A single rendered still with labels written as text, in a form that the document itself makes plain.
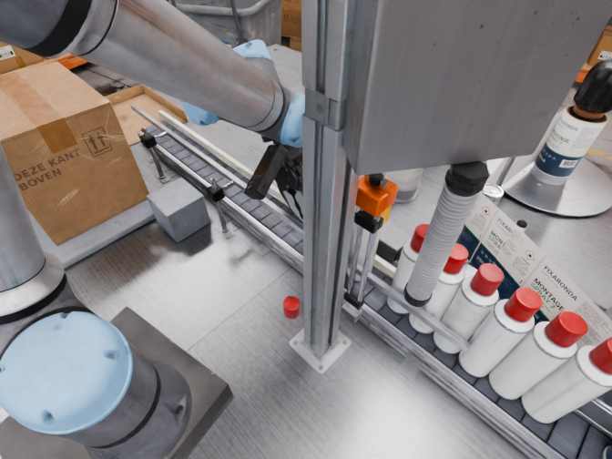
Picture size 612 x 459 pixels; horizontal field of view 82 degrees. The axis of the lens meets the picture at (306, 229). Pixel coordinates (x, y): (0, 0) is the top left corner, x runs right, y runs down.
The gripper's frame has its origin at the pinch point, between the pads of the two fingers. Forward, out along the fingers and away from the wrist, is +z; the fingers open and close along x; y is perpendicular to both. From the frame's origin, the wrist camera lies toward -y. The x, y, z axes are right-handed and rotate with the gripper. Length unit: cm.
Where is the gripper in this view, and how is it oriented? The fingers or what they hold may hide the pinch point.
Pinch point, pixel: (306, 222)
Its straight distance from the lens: 75.4
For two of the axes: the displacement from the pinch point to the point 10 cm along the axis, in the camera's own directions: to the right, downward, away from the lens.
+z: 3.6, 8.5, 3.9
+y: 7.0, -5.2, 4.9
